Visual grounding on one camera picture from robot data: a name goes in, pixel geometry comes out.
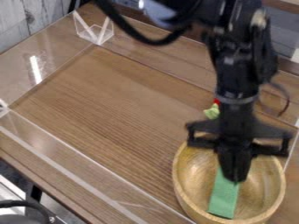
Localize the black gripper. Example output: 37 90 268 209
185 101 292 182

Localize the green rectangular block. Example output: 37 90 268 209
206 168 238 220

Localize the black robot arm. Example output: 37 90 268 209
94 0 292 182

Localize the brown wooden bowl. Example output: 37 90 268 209
172 144 285 224

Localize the red plush strawberry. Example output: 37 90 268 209
202 98 220 120

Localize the clear acrylic front panel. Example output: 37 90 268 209
0 100 193 224

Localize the black table leg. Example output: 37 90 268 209
30 185 42 202

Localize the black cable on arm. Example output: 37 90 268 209
258 81 292 117

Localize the clear acrylic corner bracket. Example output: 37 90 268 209
71 11 114 46

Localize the black cable bottom left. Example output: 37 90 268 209
0 199 50 224

